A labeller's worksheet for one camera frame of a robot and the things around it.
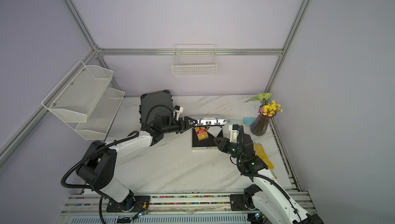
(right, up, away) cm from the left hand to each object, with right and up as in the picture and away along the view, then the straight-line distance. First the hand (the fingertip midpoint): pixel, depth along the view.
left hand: (194, 124), depth 83 cm
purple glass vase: (+39, 0, +8) cm, 40 cm away
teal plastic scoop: (+36, 0, +22) cm, 43 cm away
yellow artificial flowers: (+40, +9, -2) cm, 41 cm away
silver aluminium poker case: (+8, -4, +15) cm, 17 cm away
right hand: (+11, -8, -4) cm, 14 cm away
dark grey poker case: (-32, +13, +24) cm, 42 cm away
